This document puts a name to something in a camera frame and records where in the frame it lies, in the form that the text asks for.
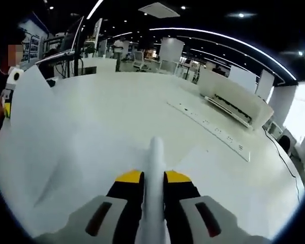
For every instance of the black office chair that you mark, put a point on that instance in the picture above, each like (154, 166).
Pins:
(285, 143)

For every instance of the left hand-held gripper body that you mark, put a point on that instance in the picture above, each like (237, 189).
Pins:
(15, 76)

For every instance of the ceiling air vent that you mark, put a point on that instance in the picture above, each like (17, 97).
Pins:
(158, 9)

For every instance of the blue white wall poster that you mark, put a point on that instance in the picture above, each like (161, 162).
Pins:
(33, 43)

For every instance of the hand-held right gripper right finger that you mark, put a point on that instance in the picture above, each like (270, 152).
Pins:
(180, 190)

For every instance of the long ceiling light strip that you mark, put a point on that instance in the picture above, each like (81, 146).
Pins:
(94, 11)

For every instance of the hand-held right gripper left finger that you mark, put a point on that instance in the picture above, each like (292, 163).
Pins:
(127, 190)

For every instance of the white office chair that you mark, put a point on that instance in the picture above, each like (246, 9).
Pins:
(167, 66)
(139, 59)

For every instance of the white printer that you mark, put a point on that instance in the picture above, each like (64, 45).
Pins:
(231, 94)

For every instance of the stack of white printing papers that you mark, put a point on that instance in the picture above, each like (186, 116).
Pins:
(66, 152)

